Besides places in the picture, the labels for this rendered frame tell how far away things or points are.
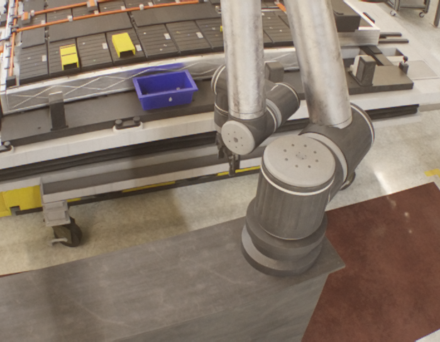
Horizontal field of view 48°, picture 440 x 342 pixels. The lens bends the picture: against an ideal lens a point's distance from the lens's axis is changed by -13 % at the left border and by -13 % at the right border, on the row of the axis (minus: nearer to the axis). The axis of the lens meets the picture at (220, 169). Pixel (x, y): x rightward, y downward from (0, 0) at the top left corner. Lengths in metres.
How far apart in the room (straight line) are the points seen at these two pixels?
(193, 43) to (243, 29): 1.05
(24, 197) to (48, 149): 0.84
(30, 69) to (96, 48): 0.32
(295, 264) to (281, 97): 0.48
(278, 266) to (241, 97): 0.49
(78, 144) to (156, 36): 0.64
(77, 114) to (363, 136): 1.14
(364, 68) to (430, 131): 1.63
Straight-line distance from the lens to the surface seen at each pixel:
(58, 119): 2.12
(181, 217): 2.96
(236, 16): 1.34
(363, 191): 3.29
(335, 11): 2.68
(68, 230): 2.73
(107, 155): 2.63
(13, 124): 2.23
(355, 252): 2.94
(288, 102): 1.62
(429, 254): 3.10
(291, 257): 1.58
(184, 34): 2.47
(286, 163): 1.41
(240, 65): 1.40
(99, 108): 2.22
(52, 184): 2.65
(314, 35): 1.49
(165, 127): 2.18
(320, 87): 1.55
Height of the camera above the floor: 2.18
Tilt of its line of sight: 42 degrees down
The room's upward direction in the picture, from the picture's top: 5 degrees clockwise
